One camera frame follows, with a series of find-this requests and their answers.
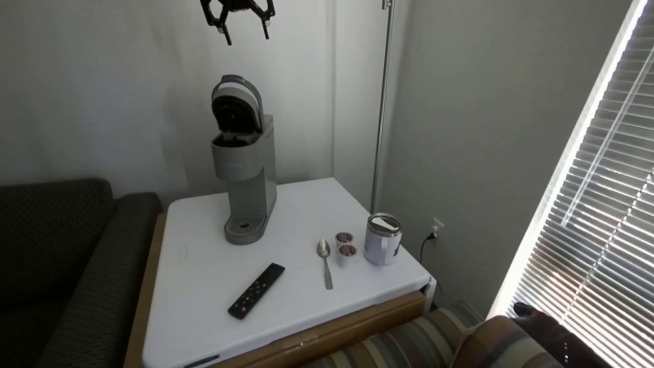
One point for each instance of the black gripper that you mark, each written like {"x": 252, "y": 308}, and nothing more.
{"x": 237, "y": 4}

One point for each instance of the grey coffee maker lid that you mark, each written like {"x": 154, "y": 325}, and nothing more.
{"x": 236, "y": 103}

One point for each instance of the grey pod coffee maker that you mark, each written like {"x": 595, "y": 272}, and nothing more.
{"x": 249, "y": 185}

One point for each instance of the coffee pod cup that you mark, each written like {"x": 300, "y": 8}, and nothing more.
{"x": 347, "y": 254}
{"x": 344, "y": 238}

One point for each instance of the thin metal pole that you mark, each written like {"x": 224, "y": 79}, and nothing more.
{"x": 380, "y": 103}

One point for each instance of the metal spoon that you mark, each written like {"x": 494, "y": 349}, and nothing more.
{"x": 324, "y": 252}

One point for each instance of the white plastic table board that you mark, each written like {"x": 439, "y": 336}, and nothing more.
{"x": 205, "y": 278}

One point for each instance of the black remote control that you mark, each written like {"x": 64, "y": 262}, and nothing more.
{"x": 255, "y": 291}

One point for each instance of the dark grey sofa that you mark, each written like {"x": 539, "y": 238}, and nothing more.
{"x": 62, "y": 272}

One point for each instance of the wooden side table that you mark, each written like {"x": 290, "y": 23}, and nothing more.
{"x": 340, "y": 329}

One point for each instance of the striped sofa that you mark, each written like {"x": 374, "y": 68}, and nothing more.
{"x": 395, "y": 348}

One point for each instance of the white window blinds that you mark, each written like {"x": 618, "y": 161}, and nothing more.
{"x": 598, "y": 226}

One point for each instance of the striped sofa cushion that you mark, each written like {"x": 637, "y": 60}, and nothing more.
{"x": 497, "y": 344}

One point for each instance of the white wall outlet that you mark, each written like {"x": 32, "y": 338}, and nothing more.
{"x": 435, "y": 227}

